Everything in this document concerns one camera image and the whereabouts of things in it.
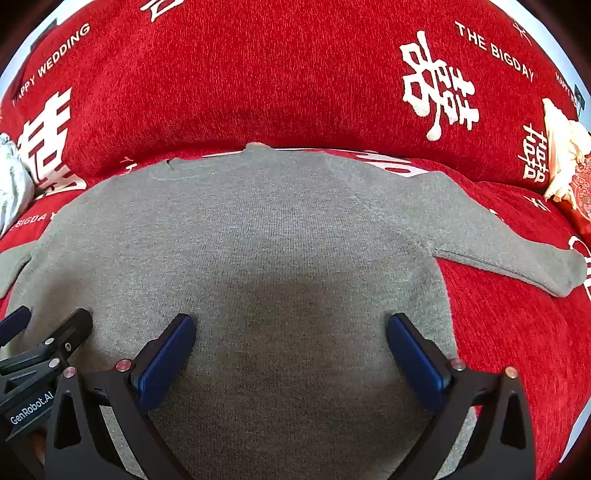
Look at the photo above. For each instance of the red gold patterned cushion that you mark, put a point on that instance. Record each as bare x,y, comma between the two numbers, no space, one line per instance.
582,189

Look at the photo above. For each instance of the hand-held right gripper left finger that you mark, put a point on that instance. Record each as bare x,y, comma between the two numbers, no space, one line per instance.
168,357

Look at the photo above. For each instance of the cream tasselled cloth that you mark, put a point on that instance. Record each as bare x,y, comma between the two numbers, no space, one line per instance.
561,138

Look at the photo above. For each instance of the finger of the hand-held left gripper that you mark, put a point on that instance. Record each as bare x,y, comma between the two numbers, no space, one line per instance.
69,333
13,323

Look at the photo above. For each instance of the grey knit sweater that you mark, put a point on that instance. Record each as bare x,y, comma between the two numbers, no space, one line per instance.
277,240

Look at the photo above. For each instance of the red printed sofa cover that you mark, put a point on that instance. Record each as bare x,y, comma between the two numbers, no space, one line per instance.
277,69

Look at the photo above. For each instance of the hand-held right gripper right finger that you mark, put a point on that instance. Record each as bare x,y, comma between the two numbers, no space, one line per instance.
413,357

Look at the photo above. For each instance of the white floral cloth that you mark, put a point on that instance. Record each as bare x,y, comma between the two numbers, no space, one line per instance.
11,184

